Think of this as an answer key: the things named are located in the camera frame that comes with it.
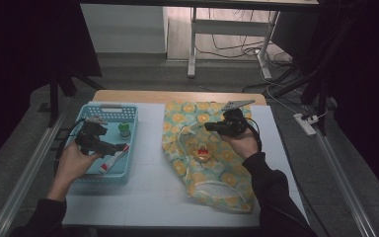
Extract person's right hand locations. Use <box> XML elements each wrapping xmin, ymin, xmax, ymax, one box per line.
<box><xmin>221</xmin><ymin>129</ymin><xmax>261</xmax><ymax>161</ymax></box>

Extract orange print cloth bag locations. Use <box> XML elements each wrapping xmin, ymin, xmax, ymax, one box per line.
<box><xmin>161</xmin><ymin>100</ymin><xmax>261</xmax><ymax>213</ymax></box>

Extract person's left hand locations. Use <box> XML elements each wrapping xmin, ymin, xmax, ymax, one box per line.
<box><xmin>56</xmin><ymin>141</ymin><xmax>102</xmax><ymax>186</ymax></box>

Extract dark curtain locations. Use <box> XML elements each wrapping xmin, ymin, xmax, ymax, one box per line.
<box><xmin>0</xmin><ymin>0</ymin><xmax>103</xmax><ymax>172</ymax></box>
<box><xmin>309</xmin><ymin>0</ymin><xmax>379</xmax><ymax>205</ymax></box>

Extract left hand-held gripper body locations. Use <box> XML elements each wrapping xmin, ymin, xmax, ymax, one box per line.
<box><xmin>74</xmin><ymin>115</ymin><xmax>114</xmax><ymax>156</ymax></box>

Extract red and white tube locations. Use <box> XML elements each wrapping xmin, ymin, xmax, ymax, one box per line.
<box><xmin>98</xmin><ymin>144</ymin><xmax>131</xmax><ymax>175</ymax></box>

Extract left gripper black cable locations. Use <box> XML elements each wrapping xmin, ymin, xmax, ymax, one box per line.
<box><xmin>54</xmin><ymin>118</ymin><xmax>87</xmax><ymax>166</ymax></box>

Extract black metal stand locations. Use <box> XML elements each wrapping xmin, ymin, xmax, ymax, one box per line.
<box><xmin>47</xmin><ymin>65</ymin><xmax>107</xmax><ymax>127</ymax></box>
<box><xmin>269</xmin><ymin>9</ymin><xmax>359</xmax><ymax>136</ymax></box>

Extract small green-capped bottle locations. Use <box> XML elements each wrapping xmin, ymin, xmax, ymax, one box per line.
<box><xmin>117</xmin><ymin>121</ymin><xmax>132</xmax><ymax>138</ymax></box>

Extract white floor cable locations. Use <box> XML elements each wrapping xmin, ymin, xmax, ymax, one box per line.
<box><xmin>260</xmin><ymin>65</ymin><xmax>329</xmax><ymax>121</ymax></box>

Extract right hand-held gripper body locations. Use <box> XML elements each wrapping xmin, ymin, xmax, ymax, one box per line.
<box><xmin>221</xmin><ymin>99</ymin><xmax>257</xmax><ymax>137</ymax></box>

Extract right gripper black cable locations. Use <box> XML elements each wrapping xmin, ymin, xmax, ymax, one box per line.
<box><xmin>247</xmin><ymin>118</ymin><xmax>264</xmax><ymax>153</ymax></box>

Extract blue plastic basket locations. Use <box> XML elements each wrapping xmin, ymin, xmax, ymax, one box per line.
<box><xmin>54</xmin><ymin>103</ymin><xmax>139</xmax><ymax>185</ymax></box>

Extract tangled black floor cables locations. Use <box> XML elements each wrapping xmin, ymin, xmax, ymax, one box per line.
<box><xmin>195</xmin><ymin>9</ymin><xmax>294</xmax><ymax>63</ymax></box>

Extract aluminium rail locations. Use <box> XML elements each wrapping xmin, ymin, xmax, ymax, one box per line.
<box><xmin>314</xmin><ymin>127</ymin><xmax>378</xmax><ymax>237</ymax></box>
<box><xmin>0</xmin><ymin>113</ymin><xmax>68</xmax><ymax>237</ymax></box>

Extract white desk frame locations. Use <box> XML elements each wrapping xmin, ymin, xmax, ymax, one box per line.
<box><xmin>78</xmin><ymin>0</ymin><xmax>320</xmax><ymax>80</ymax></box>

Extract round yellow tin red label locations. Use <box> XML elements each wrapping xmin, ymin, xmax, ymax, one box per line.
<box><xmin>192</xmin><ymin>141</ymin><xmax>217</xmax><ymax>162</ymax></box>

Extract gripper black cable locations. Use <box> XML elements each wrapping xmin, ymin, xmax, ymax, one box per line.
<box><xmin>54</xmin><ymin>118</ymin><xmax>87</xmax><ymax>166</ymax></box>
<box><xmin>247</xmin><ymin>118</ymin><xmax>264</xmax><ymax>153</ymax></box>

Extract white power strip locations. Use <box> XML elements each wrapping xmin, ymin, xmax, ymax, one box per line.
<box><xmin>293</xmin><ymin>113</ymin><xmax>320</xmax><ymax>137</ymax></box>

